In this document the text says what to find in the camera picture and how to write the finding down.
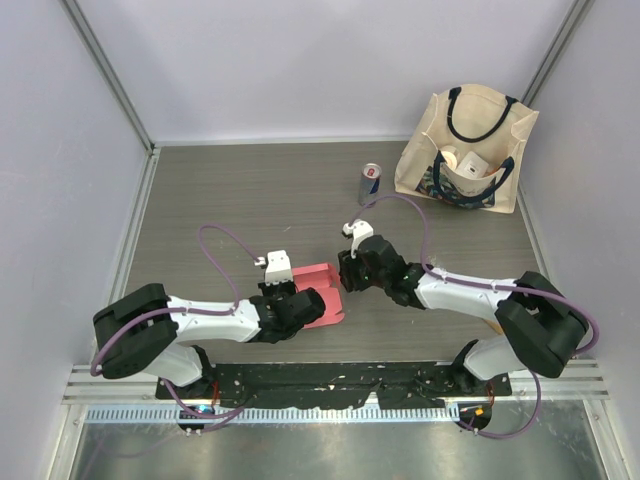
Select pink paper box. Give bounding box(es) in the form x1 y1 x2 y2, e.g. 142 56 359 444
292 263 345 329

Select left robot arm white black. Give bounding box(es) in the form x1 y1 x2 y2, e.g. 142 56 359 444
91 283 326 399

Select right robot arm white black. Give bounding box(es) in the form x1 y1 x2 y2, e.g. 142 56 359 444
338 235 589 395

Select white box in bag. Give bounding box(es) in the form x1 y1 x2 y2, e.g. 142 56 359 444
456 151 489 180

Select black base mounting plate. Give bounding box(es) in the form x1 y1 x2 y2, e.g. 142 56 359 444
175 362 512 410

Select silver blue drink can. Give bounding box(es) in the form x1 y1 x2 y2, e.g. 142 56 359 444
358 163 381 206

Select white tape roll in bag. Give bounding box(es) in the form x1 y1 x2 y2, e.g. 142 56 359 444
440 145 459 171

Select beige canvas tote bag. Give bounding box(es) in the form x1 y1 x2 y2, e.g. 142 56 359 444
394 84 539 214

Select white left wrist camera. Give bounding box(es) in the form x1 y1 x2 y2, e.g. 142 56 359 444
254 250 293 286

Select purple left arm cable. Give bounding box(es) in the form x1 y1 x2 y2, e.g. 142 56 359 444
89 224 269 432

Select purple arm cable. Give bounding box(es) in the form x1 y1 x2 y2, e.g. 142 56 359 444
349 193 601 441
89 224 269 432

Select grey slotted cable duct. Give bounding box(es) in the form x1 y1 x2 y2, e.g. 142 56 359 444
85 404 459 425

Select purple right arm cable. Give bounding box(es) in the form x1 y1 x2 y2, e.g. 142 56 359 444
349 193 601 441

